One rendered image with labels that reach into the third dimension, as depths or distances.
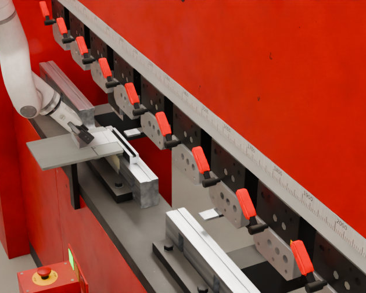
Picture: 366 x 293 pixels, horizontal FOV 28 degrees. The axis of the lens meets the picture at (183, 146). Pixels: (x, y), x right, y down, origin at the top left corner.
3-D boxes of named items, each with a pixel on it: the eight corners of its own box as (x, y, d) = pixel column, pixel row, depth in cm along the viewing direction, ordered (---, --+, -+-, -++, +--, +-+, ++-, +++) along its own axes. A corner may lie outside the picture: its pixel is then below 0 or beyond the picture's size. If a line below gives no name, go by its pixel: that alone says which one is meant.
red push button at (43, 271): (36, 276, 209) (35, 266, 208) (50, 273, 211) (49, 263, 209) (39, 285, 206) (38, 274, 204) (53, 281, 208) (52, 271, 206)
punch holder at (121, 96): (114, 102, 219) (111, 50, 211) (140, 96, 222) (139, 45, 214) (133, 122, 207) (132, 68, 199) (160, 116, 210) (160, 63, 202)
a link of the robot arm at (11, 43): (12, 33, 191) (47, 118, 212) (15, 0, 203) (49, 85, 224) (-21, 40, 191) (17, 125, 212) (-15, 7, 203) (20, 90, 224)
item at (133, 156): (107, 137, 243) (106, 129, 241) (115, 135, 244) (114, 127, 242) (130, 164, 227) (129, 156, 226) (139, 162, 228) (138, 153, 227)
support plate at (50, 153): (26, 145, 233) (25, 142, 233) (103, 128, 244) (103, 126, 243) (42, 171, 219) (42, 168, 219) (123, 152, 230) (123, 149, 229)
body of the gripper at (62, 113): (61, 101, 218) (86, 122, 225) (53, 88, 227) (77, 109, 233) (44, 118, 219) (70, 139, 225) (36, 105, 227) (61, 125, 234)
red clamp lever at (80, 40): (74, 36, 227) (84, 63, 224) (87, 34, 229) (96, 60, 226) (74, 39, 229) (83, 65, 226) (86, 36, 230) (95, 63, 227)
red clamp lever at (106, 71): (97, 57, 211) (107, 86, 209) (110, 55, 213) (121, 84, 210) (96, 60, 213) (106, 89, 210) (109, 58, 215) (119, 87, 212)
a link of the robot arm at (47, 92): (53, 102, 216) (54, 83, 223) (21, 75, 208) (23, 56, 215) (33, 117, 219) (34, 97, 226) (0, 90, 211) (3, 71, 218)
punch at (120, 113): (108, 109, 236) (107, 81, 232) (114, 107, 237) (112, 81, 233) (119, 121, 229) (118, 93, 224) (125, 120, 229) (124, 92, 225)
